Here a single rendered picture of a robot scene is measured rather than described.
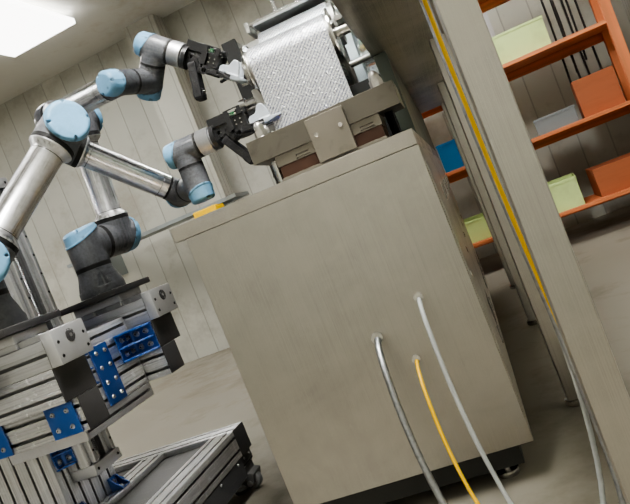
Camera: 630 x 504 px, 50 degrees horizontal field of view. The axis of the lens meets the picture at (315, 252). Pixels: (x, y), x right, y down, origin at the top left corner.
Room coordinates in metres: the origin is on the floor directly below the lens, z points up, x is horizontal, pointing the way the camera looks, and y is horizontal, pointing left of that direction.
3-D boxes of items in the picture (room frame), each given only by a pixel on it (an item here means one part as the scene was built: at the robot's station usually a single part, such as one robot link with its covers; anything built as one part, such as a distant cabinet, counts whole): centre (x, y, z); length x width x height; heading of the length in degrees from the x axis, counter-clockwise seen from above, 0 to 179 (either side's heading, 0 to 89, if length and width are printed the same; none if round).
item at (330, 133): (1.69, -0.14, 0.96); 0.10 x 0.03 x 0.11; 77
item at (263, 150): (1.78, -0.15, 1.00); 0.40 x 0.16 x 0.06; 77
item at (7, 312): (1.77, 0.84, 0.87); 0.15 x 0.15 x 0.10
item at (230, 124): (1.96, 0.09, 1.12); 0.12 x 0.08 x 0.09; 77
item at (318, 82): (1.91, -0.14, 1.11); 0.23 x 0.01 x 0.18; 77
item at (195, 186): (2.01, 0.25, 1.01); 0.11 x 0.08 x 0.11; 33
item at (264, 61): (2.10, -0.18, 1.16); 0.39 x 0.23 x 0.51; 167
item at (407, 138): (2.90, -0.28, 0.88); 2.52 x 0.66 x 0.04; 167
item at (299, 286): (2.90, -0.30, 0.43); 2.52 x 0.64 x 0.86; 167
